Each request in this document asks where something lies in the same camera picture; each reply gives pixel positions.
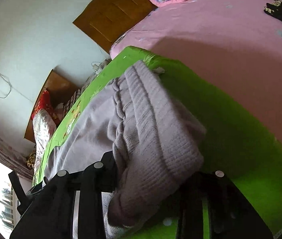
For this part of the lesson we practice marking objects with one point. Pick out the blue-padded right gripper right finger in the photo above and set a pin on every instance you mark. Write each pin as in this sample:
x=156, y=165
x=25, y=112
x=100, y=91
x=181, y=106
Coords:
x=211, y=206

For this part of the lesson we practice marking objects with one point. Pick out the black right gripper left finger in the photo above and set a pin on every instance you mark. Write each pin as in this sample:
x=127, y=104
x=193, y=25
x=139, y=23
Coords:
x=47, y=210

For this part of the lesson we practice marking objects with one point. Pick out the pink bed sheet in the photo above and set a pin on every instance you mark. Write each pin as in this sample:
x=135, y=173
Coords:
x=233, y=44

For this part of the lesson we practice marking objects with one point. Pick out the red plaid bedding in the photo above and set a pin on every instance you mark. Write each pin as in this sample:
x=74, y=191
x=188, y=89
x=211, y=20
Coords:
x=68, y=105

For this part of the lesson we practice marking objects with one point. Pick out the red and white pillows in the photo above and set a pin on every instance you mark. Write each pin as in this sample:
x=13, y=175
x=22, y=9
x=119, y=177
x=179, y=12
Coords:
x=45, y=121

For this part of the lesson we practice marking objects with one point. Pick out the wooden headboard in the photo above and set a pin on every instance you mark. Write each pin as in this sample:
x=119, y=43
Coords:
x=60, y=89
x=104, y=21

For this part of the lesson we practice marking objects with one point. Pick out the white power strip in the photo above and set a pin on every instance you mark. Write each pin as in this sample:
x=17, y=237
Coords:
x=97, y=67

